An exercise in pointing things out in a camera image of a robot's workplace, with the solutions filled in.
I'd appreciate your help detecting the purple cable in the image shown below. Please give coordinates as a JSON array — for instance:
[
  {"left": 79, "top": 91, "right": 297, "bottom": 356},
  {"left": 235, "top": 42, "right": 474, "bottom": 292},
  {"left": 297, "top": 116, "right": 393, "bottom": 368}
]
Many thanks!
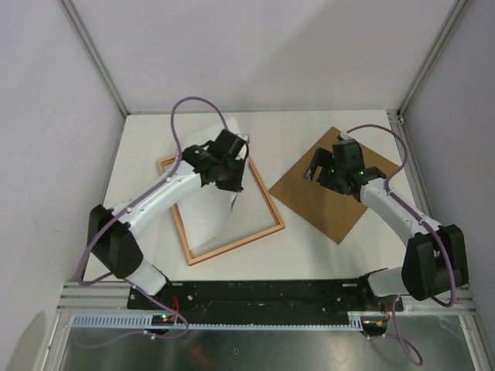
[
  {"left": 75, "top": 96, "right": 243, "bottom": 349},
  {"left": 346, "top": 123, "right": 459, "bottom": 366}
]

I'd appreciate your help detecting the aluminium rail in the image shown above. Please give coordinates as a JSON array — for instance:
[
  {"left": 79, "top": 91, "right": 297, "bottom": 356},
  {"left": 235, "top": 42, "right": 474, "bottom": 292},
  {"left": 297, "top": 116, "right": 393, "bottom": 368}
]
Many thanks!
[
  {"left": 385, "top": 110, "right": 442, "bottom": 232},
  {"left": 57, "top": 281, "right": 479, "bottom": 316}
]

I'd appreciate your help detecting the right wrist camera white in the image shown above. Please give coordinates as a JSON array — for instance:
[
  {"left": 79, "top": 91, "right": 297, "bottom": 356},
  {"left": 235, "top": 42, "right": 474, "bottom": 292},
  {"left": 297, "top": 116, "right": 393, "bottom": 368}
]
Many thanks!
[{"left": 338, "top": 131, "right": 353, "bottom": 141}]

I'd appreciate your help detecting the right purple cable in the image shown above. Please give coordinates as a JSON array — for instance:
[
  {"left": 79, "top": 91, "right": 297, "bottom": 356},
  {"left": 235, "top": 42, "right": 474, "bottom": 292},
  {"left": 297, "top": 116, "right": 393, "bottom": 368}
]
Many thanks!
[{"left": 346, "top": 123, "right": 459, "bottom": 366}]

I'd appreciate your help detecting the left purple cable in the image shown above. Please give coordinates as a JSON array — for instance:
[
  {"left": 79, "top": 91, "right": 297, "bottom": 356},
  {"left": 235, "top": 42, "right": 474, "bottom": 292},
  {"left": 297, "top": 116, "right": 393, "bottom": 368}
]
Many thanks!
[{"left": 75, "top": 96, "right": 243, "bottom": 349}]

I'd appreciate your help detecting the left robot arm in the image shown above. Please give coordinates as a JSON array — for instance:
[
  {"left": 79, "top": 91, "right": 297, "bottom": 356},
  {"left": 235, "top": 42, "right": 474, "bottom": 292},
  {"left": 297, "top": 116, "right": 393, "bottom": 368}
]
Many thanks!
[{"left": 85, "top": 129, "right": 249, "bottom": 309}]

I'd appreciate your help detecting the orange wooden picture frame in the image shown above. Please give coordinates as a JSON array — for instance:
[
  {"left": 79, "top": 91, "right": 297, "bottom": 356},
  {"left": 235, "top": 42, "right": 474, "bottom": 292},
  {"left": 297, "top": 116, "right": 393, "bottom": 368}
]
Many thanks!
[{"left": 153, "top": 160, "right": 285, "bottom": 266}]

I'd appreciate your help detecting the printed photo sheet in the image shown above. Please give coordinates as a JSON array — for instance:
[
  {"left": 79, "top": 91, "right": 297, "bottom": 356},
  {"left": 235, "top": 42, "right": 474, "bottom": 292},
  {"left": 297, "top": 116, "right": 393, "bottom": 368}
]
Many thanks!
[{"left": 177, "top": 117, "right": 241, "bottom": 250}]

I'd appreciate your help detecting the left aluminium corner post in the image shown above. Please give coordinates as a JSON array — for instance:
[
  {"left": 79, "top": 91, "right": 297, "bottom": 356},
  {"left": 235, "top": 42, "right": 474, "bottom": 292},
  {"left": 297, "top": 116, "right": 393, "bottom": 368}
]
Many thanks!
[{"left": 58, "top": 0, "right": 129, "bottom": 117}]

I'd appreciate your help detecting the brown frame backing board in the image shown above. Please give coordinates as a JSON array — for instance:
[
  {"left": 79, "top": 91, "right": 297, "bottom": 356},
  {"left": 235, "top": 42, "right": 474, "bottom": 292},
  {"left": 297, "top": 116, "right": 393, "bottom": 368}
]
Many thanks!
[{"left": 268, "top": 126, "right": 401, "bottom": 245}]

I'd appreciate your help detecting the aluminium front rail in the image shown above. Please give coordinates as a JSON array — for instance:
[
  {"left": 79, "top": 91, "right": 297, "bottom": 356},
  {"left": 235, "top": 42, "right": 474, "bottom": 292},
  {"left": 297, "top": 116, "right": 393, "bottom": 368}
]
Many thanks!
[{"left": 57, "top": 281, "right": 479, "bottom": 316}]

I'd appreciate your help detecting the aluminium right side rail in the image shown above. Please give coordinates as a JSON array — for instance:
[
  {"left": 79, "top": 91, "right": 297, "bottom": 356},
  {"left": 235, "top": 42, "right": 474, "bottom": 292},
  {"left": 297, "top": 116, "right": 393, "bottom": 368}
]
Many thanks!
[{"left": 385, "top": 110, "right": 442, "bottom": 232}]

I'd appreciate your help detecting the right aluminium corner post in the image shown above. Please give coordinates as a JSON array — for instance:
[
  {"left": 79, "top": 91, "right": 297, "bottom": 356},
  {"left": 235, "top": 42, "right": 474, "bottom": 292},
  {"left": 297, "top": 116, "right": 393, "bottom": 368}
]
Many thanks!
[{"left": 396, "top": 0, "right": 471, "bottom": 117}]

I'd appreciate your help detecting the grey slotted cable duct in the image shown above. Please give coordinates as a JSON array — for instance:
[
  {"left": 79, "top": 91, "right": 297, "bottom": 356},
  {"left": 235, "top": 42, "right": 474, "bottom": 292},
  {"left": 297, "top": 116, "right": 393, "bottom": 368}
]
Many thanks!
[{"left": 71, "top": 312, "right": 363, "bottom": 332}]

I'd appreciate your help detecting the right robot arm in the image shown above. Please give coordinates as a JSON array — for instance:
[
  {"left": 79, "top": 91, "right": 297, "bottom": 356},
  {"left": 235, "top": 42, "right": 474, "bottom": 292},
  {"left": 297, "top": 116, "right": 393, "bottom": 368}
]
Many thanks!
[{"left": 304, "top": 138, "right": 469, "bottom": 310}]

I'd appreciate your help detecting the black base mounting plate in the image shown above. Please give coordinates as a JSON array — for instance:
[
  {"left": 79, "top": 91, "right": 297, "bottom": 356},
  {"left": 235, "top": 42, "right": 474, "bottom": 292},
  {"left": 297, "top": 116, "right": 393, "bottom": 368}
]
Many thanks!
[{"left": 127, "top": 278, "right": 404, "bottom": 321}]

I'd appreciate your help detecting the aluminium corner post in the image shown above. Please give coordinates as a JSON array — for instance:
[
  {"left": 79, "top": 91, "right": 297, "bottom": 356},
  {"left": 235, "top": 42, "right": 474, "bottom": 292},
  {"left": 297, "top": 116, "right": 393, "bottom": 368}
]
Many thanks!
[
  {"left": 396, "top": 0, "right": 471, "bottom": 117},
  {"left": 58, "top": 0, "right": 129, "bottom": 117}
]

